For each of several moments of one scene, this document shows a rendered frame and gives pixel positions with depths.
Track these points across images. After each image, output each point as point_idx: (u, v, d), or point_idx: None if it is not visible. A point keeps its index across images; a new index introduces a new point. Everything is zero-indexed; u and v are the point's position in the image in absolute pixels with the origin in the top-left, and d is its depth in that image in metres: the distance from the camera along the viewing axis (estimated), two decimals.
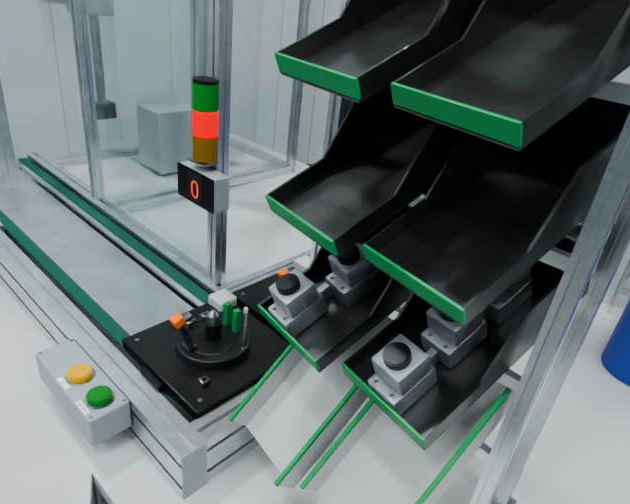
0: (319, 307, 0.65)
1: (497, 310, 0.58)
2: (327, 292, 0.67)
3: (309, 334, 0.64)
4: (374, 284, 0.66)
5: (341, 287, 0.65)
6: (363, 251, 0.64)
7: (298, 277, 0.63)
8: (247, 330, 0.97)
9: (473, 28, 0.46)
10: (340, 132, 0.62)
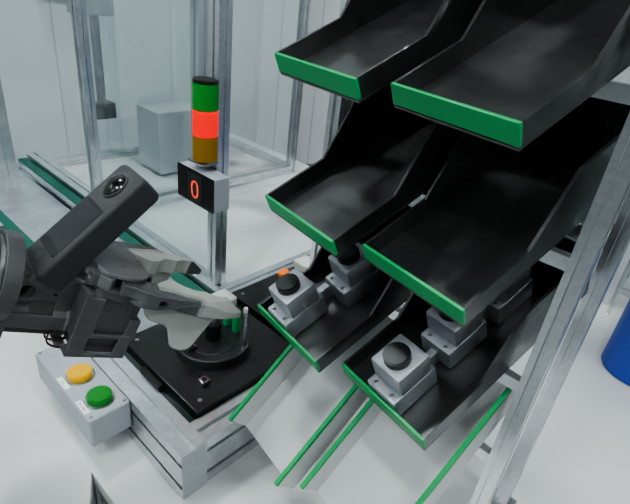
0: (319, 307, 0.65)
1: (497, 310, 0.58)
2: (327, 292, 0.67)
3: (309, 334, 0.64)
4: (374, 284, 0.66)
5: (341, 287, 0.65)
6: (363, 251, 0.64)
7: (298, 277, 0.63)
8: (247, 330, 0.97)
9: (473, 28, 0.46)
10: (340, 132, 0.62)
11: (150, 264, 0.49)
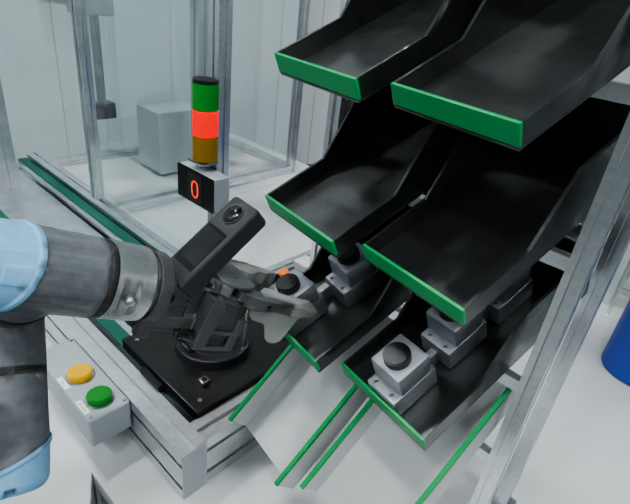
0: (319, 307, 0.65)
1: (497, 310, 0.58)
2: (327, 292, 0.67)
3: (309, 334, 0.64)
4: (374, 284, 0.66)
5: (341, 287, 0.65)
6: (363, 251, 0.64)
7: (298, 277, 0.63)
8: (247, 330, 0.97)
9: (473, 28, 0.46)
10: (340, 132, 0.62)
11: (248, 276, 0.60)
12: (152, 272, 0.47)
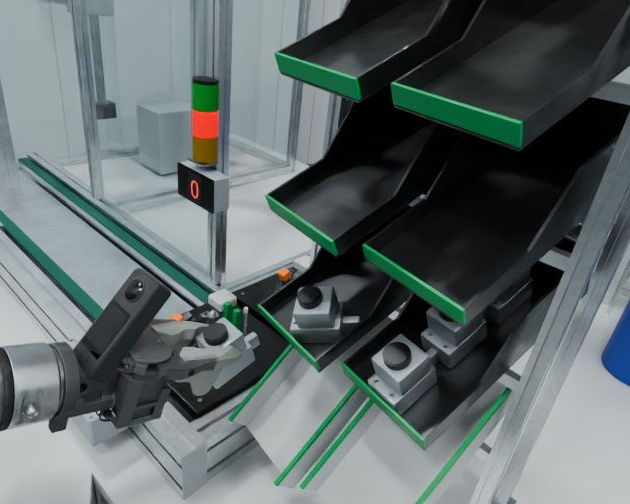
0: (246, 357, 0.64)
1: (497, 310, 0.58)
2: (255, 341, 0.67)
3: None
4: (329, 338, 0.62)
5: (295, 322, 0.62)
6: (324, 303, 0.59)
7: (226, 326, 0.63)
8: (247, 330, 0.97)
9: (473, 28, 0.46)
10: (340, 132, 0.62)
11: (171, 337, 0.59)
12: (52, 375, 0.45)
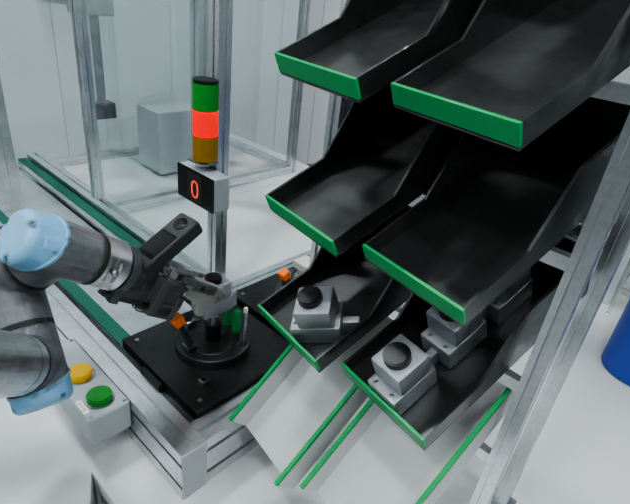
0: (229, 302, 0.90)
1: (497, 310, 0.58)
2: (234, 296, 0.93)
3: None
4: (329, 338, 0.62)
5: (295, 322, 0.62)
6: (324, 303, 0.59)
7: (220, 276, 0.90)
8: (247, 330, 0.97)
9: (473, 28, 0.46)
10: (340, 132, 0.62)
11: None
12: (129, 255, 0.70)
